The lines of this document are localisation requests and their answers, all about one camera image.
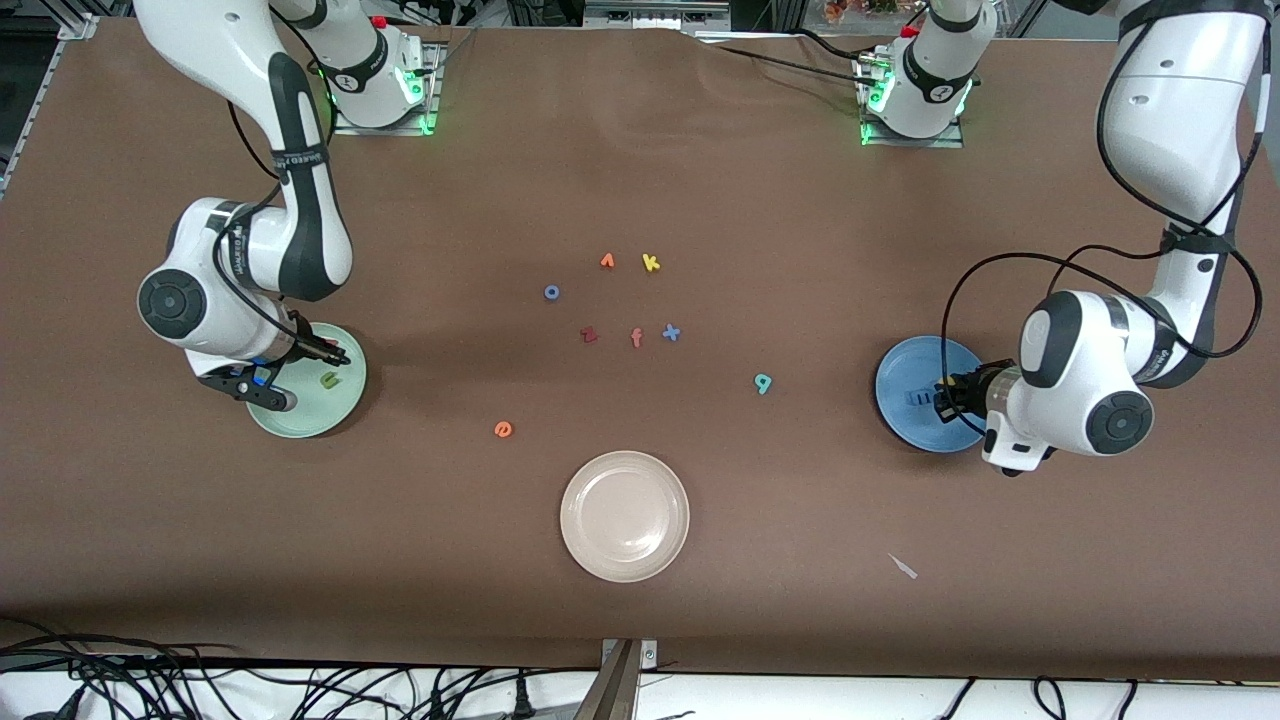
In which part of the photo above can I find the blue plate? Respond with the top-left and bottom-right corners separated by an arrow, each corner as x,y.
875,336 -> 993,454

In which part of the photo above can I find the green plate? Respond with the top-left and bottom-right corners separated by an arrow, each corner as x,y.
244,322 -> 368,440

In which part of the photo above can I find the brown table cover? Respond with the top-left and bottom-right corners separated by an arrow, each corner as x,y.
0,18 -> 1280,681

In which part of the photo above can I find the beige plate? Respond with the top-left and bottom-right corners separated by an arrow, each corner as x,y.
560,451 -> 691,583

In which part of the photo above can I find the grey background device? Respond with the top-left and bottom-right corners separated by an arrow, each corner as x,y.
584,0 -> 733,33

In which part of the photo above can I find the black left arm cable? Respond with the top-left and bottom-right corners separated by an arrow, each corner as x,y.
938,0 -> 1267,443

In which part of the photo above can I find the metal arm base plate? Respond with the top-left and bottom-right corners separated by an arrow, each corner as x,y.
856,55 -> 967,150
332,42 -> 443,137

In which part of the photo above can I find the black cable tangle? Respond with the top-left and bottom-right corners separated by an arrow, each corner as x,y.
0,618 -> 601,720

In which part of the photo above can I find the black cable across cover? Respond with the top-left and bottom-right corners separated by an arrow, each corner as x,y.
790,28 -> 883,63
715,42 -> 886,89

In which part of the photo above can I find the grey metal camera post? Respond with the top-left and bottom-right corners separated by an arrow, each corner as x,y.
575,638 -> 660,720

